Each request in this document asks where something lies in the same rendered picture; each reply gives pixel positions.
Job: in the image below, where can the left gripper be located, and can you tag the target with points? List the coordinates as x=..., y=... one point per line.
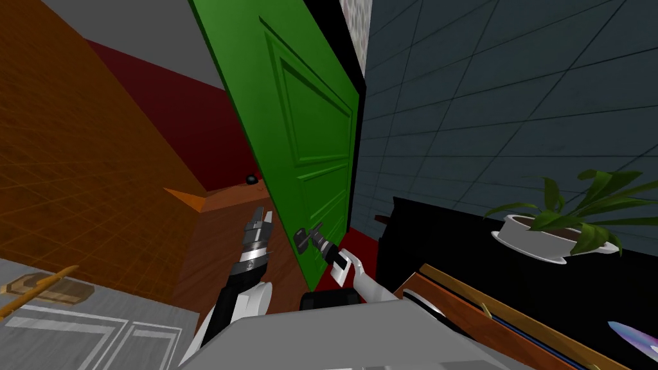
x=258, y=237

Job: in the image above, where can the green plant in white pot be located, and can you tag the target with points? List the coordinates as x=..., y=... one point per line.
x=555, y=231

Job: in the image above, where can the brown wooden cabinet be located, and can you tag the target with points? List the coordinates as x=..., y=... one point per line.
x=226, y=246

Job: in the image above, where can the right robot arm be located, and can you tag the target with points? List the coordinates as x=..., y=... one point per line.
x=371, y=289

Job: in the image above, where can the pale iridescent oval shape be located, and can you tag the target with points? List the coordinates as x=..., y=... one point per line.
x=635, y=339

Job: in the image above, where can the black round knob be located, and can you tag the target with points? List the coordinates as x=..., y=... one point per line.
x=251, y=180

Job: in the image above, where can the black sideboard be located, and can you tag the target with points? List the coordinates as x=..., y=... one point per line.
x=452, y=241

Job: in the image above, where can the grey panelled door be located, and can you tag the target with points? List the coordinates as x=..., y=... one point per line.
x=77, y=339

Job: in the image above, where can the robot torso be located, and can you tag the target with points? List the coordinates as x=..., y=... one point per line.
x=334, y=339

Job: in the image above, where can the green panelled door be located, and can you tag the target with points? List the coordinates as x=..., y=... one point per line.
x=308, y=128

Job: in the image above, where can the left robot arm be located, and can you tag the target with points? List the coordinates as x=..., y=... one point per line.
x=240, y=288

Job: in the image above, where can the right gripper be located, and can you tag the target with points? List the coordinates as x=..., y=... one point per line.
x=307, y=239

